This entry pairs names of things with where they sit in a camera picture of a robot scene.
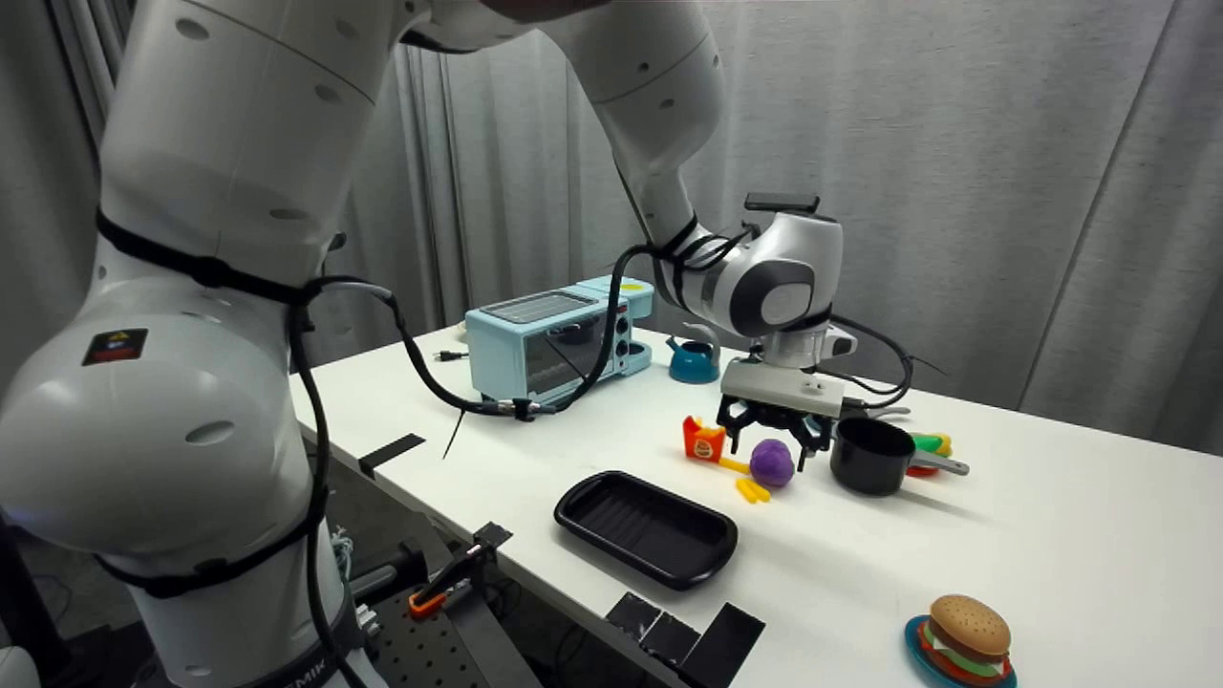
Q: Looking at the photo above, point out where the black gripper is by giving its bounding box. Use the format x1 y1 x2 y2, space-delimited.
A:
716 395 841 479

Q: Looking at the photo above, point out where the purple toy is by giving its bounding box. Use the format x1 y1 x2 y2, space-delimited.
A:
744 435 800 498

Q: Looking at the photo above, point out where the red fry container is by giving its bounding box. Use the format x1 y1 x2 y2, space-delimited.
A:
679 412 731 465

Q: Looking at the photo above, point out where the black toy pot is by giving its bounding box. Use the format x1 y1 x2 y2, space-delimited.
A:
827 412 976 501

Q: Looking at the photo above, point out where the teal toy kettle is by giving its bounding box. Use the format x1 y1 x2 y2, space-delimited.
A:
663 332 725 386

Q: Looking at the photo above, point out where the light blue toy oven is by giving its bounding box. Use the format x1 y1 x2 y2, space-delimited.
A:
461 272 662 412

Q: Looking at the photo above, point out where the teal toy plate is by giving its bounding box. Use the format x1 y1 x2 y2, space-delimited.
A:
900 611 1021 688

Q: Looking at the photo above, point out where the toy burger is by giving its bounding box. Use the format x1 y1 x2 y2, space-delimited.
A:
917 593 1016 683

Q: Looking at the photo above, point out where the black plastic tray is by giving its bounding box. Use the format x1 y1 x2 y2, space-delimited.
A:
551 465 741 593

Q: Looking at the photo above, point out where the grey curtain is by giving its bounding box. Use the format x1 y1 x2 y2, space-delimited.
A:
0 0 1223 455

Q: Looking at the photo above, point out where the black table bracket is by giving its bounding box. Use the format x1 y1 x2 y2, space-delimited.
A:
355 427 428 479
471 515 514 553
605 589 768 688

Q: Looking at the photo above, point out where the black bar camera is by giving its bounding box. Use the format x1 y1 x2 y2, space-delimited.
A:
741 190 827 217

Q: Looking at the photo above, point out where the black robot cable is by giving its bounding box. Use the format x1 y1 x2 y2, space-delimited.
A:
281 242 700 426

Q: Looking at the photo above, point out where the orange handled clamp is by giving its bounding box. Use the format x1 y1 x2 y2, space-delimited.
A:
401 541 504 622

